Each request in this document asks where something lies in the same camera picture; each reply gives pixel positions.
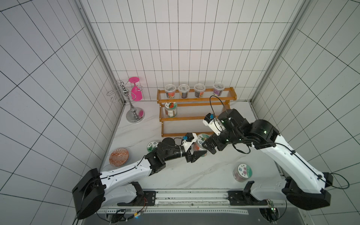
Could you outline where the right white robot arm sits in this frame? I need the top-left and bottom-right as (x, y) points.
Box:
(202, 109), (333, 211)

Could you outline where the small clear seed container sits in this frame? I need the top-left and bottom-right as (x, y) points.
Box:
(165, 84), (176, 98)
(178, 84), (190, 98)
(194, 83), (206, 98)
(213, 82), (225, 97)

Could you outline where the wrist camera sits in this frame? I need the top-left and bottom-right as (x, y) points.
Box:
(181, 133), (197, 152)
(202, 113), (226, 136)

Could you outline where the pink plastic wine glass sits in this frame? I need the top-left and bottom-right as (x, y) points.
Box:
(128, 77), (143, 101)

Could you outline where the jar with pink flower lid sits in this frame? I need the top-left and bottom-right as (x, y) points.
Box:
(233, 163), (253, 182)

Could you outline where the orange wooden three-tier shelf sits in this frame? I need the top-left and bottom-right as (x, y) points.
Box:
(157, 87), (237, 137)

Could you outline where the jar with green tree lid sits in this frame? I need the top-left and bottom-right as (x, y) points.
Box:
(146, 141), (158, 152)

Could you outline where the jar with strawberry lid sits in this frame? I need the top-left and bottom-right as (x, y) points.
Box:
(165, 102), (178, 118)

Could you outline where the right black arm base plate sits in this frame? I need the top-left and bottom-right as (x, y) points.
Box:
(227, 190), (268, 206)

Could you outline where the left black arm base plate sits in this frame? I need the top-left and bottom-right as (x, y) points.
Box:
(117, 191), (157, 206)

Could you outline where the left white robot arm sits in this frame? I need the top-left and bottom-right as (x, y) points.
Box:
(72, 133), (207, 220)

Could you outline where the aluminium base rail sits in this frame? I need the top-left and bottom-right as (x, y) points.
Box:
(73, 188), (310, 225)

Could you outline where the chrome glass holder stand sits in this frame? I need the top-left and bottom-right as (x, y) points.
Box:
(106, 80), (145, 123)

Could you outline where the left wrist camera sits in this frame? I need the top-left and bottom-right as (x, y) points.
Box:
(181, 133), (197, 152)

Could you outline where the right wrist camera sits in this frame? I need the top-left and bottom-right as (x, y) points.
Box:
(202, 113), (226, 136)

